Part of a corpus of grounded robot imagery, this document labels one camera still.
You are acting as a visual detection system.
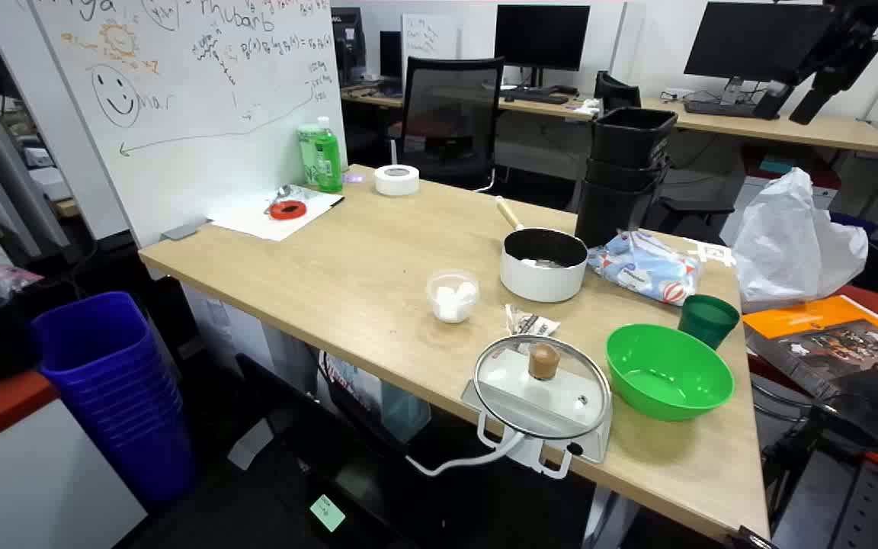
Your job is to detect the glass lid wooden knob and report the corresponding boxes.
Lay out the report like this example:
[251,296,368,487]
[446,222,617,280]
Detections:
[470,334,616,443]

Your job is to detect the green wipes canister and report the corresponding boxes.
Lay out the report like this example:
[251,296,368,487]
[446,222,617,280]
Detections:
[296,113,348,197]

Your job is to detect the small clear snack packet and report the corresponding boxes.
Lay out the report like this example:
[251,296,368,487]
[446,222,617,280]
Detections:
[500,303,563,343]

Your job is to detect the white paper sheet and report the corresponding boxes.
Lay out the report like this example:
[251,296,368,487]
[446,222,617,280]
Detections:
[208,183,345,245]

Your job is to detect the grey whiteboard eraser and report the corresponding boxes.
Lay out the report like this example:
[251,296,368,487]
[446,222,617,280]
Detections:
[159,216,213,245]

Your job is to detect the whiteboard with smiley drawing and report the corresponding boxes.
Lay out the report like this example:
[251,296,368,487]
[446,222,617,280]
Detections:
[25,0,350,246]

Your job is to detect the small black monitor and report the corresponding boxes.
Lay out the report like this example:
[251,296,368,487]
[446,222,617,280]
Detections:
[378,27,404,84]

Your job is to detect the white pot wooden handle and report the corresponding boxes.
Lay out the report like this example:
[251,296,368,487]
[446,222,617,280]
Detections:
[494,197,590,305]

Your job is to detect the blue white snack bag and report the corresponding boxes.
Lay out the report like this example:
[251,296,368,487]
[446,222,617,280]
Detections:
[586,226,707,309]

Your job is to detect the small leaning whiteboard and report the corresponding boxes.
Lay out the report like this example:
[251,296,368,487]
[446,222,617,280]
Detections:
[399,13,460,61]

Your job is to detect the white cabinet red top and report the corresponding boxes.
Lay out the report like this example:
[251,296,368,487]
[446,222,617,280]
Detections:
[0,369,147,549]

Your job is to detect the clear plastic cup white contents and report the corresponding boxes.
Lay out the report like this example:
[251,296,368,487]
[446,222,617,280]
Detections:
[422,270,481,326]

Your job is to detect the black keyboard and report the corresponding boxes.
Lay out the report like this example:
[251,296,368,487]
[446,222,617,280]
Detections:
[680,90,787,119]
[504,90,574,108]

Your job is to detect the white plastic bag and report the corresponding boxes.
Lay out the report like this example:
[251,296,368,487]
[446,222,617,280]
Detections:
[718,164,870,314]

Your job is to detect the orange black book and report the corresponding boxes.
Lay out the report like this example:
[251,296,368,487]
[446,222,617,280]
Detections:
[740,293,878,408]

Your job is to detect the black mesh office chair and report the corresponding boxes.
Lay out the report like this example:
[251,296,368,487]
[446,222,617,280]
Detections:
[389,55,507,197]

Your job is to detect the red tape ring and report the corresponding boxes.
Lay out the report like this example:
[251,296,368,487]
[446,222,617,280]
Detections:
[267,197,310,222]

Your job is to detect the wide black computer monitor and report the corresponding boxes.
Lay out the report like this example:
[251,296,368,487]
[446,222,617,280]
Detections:
[681,0,837,90]

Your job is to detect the green plastic bowl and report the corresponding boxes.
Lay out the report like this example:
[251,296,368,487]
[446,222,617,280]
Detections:
[604,320,737,423]

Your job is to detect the green plastic cup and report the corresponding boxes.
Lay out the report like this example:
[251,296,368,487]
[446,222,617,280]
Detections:
[675,293,744,352]

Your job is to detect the long wooden office desk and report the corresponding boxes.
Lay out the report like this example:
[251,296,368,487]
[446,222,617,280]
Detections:
[342,85,878,162]

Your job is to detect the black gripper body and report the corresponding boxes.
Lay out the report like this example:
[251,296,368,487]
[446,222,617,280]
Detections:
[808,0,878,90]

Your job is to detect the white tape roll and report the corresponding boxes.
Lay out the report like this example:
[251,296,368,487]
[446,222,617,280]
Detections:
[371,162,422,199]

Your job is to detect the stack of blue bins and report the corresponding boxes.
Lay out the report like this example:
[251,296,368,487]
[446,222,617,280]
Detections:
[27,291,199,509]

